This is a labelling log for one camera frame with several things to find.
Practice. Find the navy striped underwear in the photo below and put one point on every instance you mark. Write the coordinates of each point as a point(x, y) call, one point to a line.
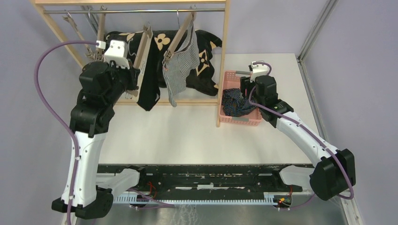
point(234, 104)

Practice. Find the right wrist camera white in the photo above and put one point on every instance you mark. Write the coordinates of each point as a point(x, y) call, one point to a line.
point(258, 68)

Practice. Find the empty wooden clip hanger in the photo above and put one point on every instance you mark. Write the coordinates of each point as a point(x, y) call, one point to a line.
point(68, 18)

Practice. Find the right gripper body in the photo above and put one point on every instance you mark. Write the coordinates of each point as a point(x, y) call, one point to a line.
point(246, 83)

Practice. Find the grey striped underwear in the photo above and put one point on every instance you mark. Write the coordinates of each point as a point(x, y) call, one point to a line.
point(178, 68)

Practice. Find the black underwear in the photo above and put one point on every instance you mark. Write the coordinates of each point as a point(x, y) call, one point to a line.
point(150, 91)

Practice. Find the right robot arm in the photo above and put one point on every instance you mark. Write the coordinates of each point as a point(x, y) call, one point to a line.
point(333, 170)

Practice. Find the pink plastic basket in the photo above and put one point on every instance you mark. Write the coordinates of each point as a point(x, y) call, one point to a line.
point(231, 79)

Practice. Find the wooden clothes rack frame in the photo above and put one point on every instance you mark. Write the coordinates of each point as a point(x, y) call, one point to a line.
point(182, 98)

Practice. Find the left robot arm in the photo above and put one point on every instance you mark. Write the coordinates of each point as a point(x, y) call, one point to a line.
point(102, 85)

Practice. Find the wooden clip hanger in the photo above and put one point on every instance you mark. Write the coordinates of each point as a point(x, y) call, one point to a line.
point(189, 19)
point(141, 60)
point(68, 18)
point(97, 21)

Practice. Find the white cable duct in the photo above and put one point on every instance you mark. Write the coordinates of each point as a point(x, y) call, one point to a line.
point(132, 198)

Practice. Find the aluminium corner post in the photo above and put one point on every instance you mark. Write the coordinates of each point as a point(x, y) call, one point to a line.
point(316, 29)

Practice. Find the black floral blanket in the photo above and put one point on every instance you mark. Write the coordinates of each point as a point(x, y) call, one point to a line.
point(200, 78)

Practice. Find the metal hanging rod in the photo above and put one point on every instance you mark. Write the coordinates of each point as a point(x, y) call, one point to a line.
point(53, 12)

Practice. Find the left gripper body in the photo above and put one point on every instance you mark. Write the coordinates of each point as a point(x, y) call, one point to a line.
point(126, 77)

